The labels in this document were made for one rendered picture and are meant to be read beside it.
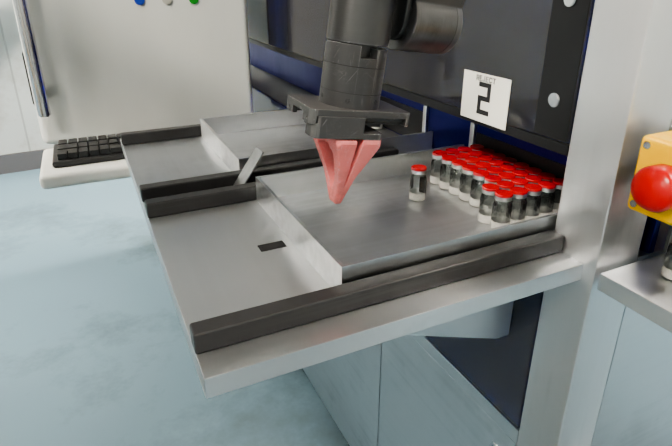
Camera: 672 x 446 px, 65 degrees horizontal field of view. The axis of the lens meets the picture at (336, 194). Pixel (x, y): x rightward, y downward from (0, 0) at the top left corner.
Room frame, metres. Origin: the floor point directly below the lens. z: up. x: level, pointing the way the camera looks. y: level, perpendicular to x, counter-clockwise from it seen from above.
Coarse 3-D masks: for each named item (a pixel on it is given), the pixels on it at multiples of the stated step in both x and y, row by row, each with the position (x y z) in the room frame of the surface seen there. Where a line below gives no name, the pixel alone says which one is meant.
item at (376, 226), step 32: (384, 160) 0.74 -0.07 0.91; (416, 160) 0.76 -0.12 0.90; (256, 192) 0.65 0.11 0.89; (288, 192) 0.67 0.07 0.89; (320, 192) 0.68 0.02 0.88; (352, 192) 0.68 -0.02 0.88; (384, 192) 0.68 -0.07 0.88; (448, 192) 0.68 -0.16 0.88; (288, 224) 0.54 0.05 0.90; (320, 224) 0.58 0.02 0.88; (352, 224) 0.58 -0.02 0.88; (384, 224) 0.58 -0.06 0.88; (416, 224) 0.58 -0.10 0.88; (448, 224) 0.58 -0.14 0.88; (480, 224) 0.58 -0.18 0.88; (512, 224) 0.51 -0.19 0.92; (544, 224) 0.53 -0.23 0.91; (320, 256) 0.46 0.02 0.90; (352, 256) 0.50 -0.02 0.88; (384, 256) 0.44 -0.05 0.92; (416, 256) 0.46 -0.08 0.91
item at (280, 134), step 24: (216, 120) 0.97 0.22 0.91; (240, 120) 0.99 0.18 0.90; (264, 120) 1.01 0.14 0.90; (288, 120) 1.03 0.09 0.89; (216, 144) 0.85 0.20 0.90; (240, 144) 0.91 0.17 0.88; (264, 144) 0.91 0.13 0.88; (288, 144) 0.91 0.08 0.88; (312, 144) 0.91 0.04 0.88; (384, 144) 0.83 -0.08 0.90; (408, 144) 0.85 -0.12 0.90; (240, 168) 0.73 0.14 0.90
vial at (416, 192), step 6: (414, 174) 0.65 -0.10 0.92; (420, 174) 0.65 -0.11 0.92; (414, 180) 0.65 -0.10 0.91; (420, 180) 0.65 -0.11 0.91; (426, 180) 0.65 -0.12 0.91; (414, 186) 0.65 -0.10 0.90; (420, 186) 0.65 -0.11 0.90; (414, 192) 0.65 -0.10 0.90; (420, 192) 0.65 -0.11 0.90; (414, 198) 0.65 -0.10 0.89; (420, 198) 0.65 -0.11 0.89
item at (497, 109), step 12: (468, 72) 0.68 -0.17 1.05; (468, 84) 0.68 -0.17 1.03; (492, 84) 0.64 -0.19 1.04; (504, 84) 0.62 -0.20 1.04; (468, 96) 0.68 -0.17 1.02; (492, 96) 0.64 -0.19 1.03; (504, 96) 0.62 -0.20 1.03; (468, 108) 0.67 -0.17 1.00; (480, 108) 0.65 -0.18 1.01; (492, 108) 0.63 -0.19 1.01; (504, 108) 0.61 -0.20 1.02; (480, 120) 0.65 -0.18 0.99; (492, 120) 0.63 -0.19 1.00; (504, 120) 0.61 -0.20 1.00
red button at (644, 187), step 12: (648, 168) 0.42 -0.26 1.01; (660, 168) 0.41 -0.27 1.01; (636, 180) 0.42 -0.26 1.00; (648, 180) 0.41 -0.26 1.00; (660, 180) 0.40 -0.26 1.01; (636, 192) 0.42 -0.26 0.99; (648, 192) 0.41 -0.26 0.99; (660, 192) 0.40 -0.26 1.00; (648, 204) 0.41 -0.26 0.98; (660, 204) 0.40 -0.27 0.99
